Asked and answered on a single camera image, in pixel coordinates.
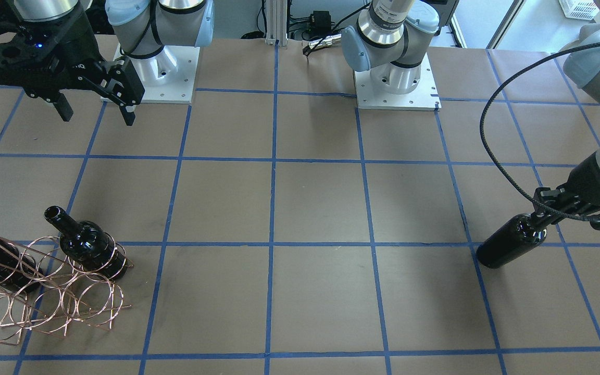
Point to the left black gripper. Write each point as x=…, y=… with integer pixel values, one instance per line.
x=589, y=183

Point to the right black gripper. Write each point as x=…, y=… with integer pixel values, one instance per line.
x=80, y=58

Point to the black wine bottle being moved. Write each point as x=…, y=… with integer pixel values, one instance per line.
x=515, y=238

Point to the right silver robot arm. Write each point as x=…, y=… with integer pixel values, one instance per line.
x=144, y=28

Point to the black wine bottle in rack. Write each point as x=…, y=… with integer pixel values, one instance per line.
x=85, y=243

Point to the black wine bottle rack end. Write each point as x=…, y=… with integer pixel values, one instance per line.
x=14, y=270

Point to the white plastic basket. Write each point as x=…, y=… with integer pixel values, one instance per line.
x=579, y=10

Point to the black power adapter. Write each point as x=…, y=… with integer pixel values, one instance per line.
x=320, y=21

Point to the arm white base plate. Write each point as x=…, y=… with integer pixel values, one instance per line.
x=169, y=77
x=390, y=87

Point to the aluminium frame post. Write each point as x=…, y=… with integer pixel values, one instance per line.
x=276, y=23

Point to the copper wire wine rack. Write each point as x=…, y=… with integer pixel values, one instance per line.
x=67, y=295

